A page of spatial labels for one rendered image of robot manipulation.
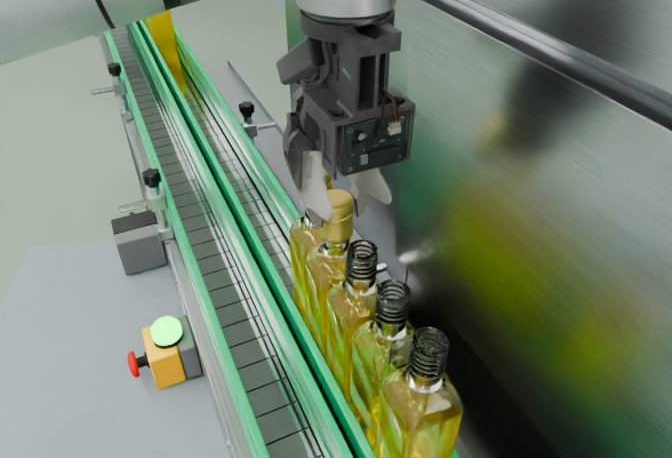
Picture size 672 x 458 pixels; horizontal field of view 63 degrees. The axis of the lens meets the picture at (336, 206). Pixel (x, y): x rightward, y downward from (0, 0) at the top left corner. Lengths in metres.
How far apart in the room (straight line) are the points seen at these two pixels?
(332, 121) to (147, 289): 0.73
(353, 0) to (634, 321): 0.30
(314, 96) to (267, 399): 0.42
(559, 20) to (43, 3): 0.34
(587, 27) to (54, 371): 0.88
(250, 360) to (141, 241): 0.39
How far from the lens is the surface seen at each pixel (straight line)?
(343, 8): 0.39
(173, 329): 0.86
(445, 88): 0.55
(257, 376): 0.75
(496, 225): 0.54
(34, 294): 1.15
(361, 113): 0.41
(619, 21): 0.41
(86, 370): 0.99
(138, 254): 1.08
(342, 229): 0.54
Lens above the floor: 1.48
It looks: 37 degrees down
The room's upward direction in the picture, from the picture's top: straight up
